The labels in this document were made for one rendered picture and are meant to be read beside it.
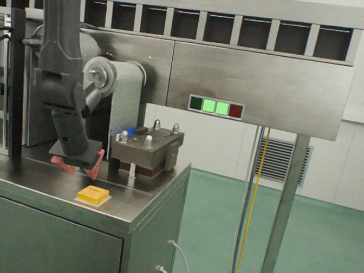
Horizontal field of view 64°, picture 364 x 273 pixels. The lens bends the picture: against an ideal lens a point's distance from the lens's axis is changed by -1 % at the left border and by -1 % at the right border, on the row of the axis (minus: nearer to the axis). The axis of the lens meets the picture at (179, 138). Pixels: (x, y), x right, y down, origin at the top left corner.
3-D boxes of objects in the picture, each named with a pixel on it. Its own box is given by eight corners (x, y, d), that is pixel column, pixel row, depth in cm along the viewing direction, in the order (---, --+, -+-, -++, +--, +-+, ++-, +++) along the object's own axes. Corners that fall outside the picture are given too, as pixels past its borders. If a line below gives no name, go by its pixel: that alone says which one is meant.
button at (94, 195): (76, 199, 89) (77, 192, 89) (90, 191, 96) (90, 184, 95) (96, 206, 87) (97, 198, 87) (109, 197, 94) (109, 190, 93)
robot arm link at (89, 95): (30, 82, 54) (72, 90, 53) (62, 53, 62) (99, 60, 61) (46, 130, 62) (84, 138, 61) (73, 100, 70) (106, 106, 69)
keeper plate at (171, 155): (163, 170, 122) (167, 144, 120) (171, 163, 132) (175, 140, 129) (169, 171, 122) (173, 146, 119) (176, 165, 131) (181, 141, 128)
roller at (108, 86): (84, 90, 111) (86, 59, 108) (118, 88, 135) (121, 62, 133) (110, 95, 108) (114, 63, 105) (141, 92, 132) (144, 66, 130)
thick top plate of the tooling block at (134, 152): (110, 157, 110) (112, 141, 108) (152, 137, 147) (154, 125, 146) (150, 168, 105) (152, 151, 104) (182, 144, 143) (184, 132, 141)
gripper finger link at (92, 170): (83, 163, 76) (76, 137, 69) (109, 169, 75) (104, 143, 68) (69, 184, 71) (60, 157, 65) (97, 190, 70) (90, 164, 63)
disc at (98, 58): (80, 93, 112) (84, 53, 109) (82, 93, 113) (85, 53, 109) (115, 100, 109) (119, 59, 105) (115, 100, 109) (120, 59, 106)
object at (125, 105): (108, 140, 113) (112, 91, 109) (135, 130, 135) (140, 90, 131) (109, 140, 113) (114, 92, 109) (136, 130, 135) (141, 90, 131)
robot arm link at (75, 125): (44, 112, 57) (70, 117, 56) (62, 92, 62) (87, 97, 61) (52, 138, 62) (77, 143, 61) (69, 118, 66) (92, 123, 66)
